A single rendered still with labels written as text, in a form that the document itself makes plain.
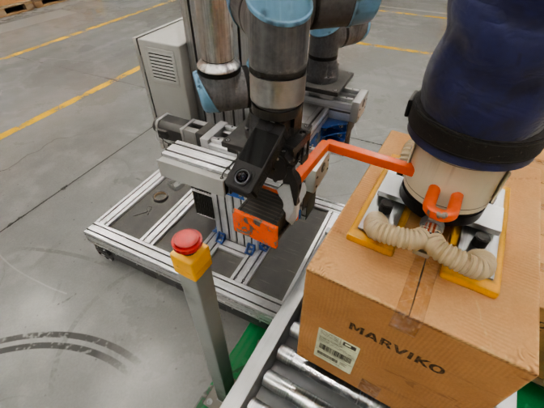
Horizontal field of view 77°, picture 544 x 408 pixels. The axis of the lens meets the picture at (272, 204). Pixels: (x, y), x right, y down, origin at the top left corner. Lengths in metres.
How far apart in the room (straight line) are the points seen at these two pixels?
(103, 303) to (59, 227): 0.74
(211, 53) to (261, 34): 0.51
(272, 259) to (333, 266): 1.11
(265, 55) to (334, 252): 0.43
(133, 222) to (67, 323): 0.60
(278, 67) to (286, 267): 1.41
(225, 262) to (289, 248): 0.35
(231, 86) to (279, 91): 0.52
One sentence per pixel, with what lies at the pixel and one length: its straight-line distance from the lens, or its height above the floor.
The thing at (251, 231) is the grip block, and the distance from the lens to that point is 0.58.
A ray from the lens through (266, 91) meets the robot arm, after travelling 0.45.
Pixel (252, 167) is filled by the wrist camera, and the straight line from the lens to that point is 0.47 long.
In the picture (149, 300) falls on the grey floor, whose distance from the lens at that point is 2.00.
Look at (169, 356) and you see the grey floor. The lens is 1.82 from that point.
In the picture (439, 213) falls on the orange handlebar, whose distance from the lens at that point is 0.65.
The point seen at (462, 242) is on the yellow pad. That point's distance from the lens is 0.79.
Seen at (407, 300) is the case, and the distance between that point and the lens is 0.68.
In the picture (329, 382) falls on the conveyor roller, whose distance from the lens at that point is 1.15.
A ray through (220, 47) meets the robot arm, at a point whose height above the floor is 1.33.
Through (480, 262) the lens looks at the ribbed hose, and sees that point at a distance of 0.68.
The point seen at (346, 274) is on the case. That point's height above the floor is 1.07.
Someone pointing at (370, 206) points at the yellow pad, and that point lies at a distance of 0.79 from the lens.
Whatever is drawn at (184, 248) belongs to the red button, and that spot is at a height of 1.04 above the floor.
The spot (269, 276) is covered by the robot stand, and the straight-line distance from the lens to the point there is 1.72.
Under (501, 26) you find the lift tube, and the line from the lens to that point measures 0.58.
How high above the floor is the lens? 1.62
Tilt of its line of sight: 43 degrees down
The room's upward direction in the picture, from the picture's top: straight up
